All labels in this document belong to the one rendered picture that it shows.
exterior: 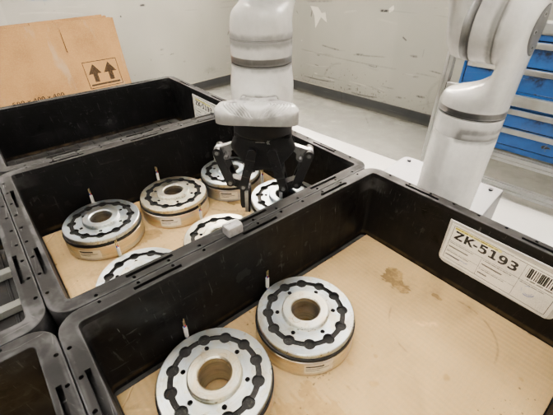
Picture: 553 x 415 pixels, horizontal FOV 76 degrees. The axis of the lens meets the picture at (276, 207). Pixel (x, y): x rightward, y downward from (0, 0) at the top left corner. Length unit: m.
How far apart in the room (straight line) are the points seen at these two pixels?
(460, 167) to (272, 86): 0.32
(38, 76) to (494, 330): 3.10
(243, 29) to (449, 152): 0.35
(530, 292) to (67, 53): 3.17
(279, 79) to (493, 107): 0.30
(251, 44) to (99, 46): 2.97
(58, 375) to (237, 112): 0.27
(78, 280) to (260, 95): 0.32
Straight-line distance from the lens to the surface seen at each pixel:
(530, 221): 0.94
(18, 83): 3.18
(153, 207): 0.55
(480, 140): 0.59
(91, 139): 0.91
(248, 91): 0.42
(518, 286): 0.46
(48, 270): 0.39
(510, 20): 0.55
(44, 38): 3.23
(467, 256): 0.47
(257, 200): 0.50
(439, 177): 0.62
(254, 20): 0.40
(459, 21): 0.56
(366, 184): 0.49
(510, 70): 0.56
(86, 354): 0.31
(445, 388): 0.41
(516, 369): 0.45
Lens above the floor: 1.16
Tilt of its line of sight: 35 degrees down
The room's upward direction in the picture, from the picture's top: straight up
